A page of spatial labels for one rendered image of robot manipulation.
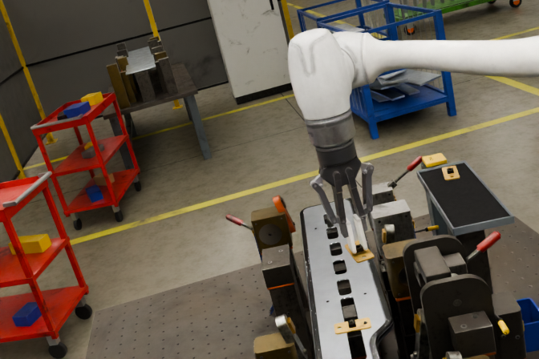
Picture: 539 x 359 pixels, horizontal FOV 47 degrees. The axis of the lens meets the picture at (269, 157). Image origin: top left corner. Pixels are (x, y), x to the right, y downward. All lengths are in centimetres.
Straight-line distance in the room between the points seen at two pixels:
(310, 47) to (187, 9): 738
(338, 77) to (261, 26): 664
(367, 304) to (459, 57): 67
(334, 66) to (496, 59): 27
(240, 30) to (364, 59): 651
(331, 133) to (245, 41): 662
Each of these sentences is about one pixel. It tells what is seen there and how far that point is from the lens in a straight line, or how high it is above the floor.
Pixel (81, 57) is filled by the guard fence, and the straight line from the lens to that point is 861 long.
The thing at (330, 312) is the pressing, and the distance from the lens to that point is 155.
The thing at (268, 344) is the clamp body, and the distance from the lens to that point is 142.
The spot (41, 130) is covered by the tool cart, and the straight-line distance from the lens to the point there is 513.
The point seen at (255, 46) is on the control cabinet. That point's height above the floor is 65.
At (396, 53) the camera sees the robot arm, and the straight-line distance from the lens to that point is 125.
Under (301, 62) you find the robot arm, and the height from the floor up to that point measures 164.
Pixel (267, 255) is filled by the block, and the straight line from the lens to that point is 180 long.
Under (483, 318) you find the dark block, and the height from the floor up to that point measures 112.
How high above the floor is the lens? 186
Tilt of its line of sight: 19 degrees down
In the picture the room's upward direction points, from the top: 14 degrees counter-clockwise
